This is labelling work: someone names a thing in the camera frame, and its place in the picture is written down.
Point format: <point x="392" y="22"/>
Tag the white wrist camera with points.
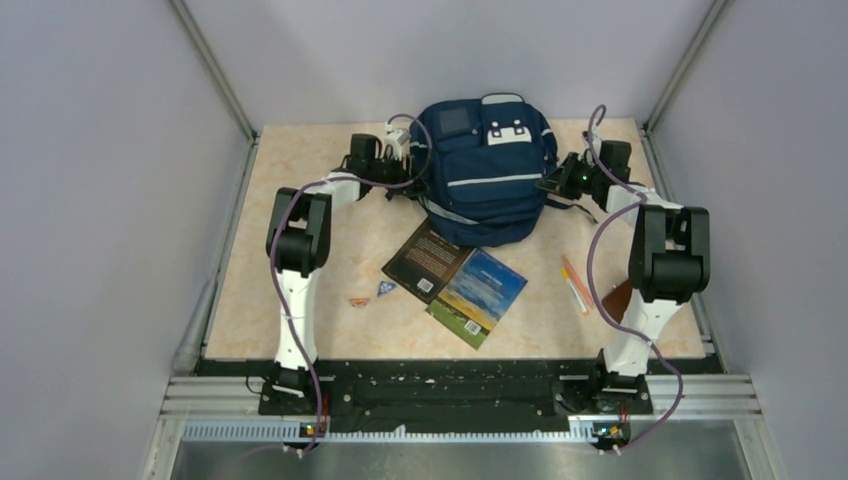
<point x="395" y="141"/>
<point x="593" y="143"/>

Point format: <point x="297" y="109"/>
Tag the white yellow marker pen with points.
<point x="575" y="291"/>

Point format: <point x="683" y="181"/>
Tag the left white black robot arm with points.
<point x="299" y="240"/>

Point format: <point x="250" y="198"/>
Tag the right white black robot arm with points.
<point x="669" y="260"/>

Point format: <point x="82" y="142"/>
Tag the navy blue student backpack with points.
<point x="481" y="160"/>

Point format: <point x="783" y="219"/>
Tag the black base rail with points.
<point x="456" y="396"/>

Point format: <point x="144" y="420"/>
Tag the blue landscape cover book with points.
<point x="476" y="298"/>

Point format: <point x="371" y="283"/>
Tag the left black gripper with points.
<point x="399" y="165"/>

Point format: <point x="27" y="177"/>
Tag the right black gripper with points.
<point x="556" y="182"/>

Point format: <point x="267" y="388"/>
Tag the black paperback book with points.
<point x="425" y="263"/>

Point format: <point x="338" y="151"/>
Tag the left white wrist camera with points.
<point x="395" y="141"/>

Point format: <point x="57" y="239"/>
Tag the brown leather pouch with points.
<point x="616" y="301"/>

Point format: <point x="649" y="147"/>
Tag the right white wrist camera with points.
<point x="593" y="143"/>

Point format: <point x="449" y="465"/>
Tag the blue triangular eraser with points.
<point x="385" y="287"/>

